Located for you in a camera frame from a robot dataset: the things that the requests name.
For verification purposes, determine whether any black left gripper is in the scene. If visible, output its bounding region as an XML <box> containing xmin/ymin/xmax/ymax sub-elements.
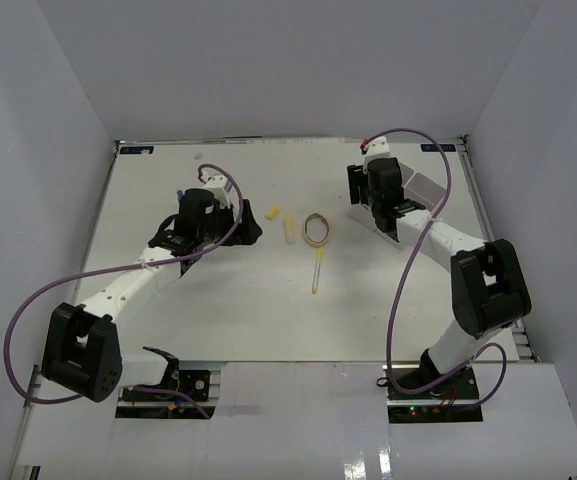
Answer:
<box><xmin>199</xmin><ymin>200</ymin><xmax>262</xmax><ymax>247</ymax></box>

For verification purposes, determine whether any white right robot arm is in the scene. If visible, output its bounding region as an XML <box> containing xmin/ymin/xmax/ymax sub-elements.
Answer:
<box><xmin>347</xmin><ymin>157</ymin><xmax>532</xmax><ymax>399</ymax></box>

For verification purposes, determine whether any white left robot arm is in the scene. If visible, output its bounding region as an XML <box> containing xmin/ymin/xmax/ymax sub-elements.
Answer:
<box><xmin>41</xmin><ymin>188</ymin><xmax>262</xmax><ymax>402</ymax></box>

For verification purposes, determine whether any yellow tipped white pen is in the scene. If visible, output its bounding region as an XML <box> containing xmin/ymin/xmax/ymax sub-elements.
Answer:
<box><xmin>311</xmin><ymin>248</ymin><xmax>324</xmax><ymax>295</ymax></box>

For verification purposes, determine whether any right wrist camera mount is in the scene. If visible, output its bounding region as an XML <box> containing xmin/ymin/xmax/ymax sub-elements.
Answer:
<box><xmin>360</xmin><ymin>136</ymin><xmax>391</xmax><ymax>170</ymax></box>

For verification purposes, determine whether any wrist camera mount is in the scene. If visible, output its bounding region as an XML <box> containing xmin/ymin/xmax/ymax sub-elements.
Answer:
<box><xmin>360</xmin><ymin>136</ymin><xmax>391</xmax><ymax>170</ymax></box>
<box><xmin>198</xmin><ymin>170</ymin><xmax>234</xmax><ymax>210</ymax></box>

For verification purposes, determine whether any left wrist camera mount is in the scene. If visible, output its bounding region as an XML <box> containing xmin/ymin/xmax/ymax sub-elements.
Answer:
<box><xmin>198</xmin><ymin>170</ymin><xmax>234</xmax><ymax>210</ymax></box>

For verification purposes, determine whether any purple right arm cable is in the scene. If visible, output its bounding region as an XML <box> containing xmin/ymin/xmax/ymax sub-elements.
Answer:
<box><xmin>360</xmin><ymin>127</ymin><xmax>508</xmax><ymax>409</ymax></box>

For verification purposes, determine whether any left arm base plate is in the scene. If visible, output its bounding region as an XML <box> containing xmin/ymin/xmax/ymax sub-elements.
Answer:
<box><xmin>115</xmin><ymin>370</ymin><xmax>221</xmax><ymax>420</ymax></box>

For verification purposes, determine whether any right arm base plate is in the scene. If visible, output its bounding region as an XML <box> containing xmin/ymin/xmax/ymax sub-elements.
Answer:
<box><xmin>375</xmin><ymin>368</ymin><xmax>484</xmax><ymax>425</ymax></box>

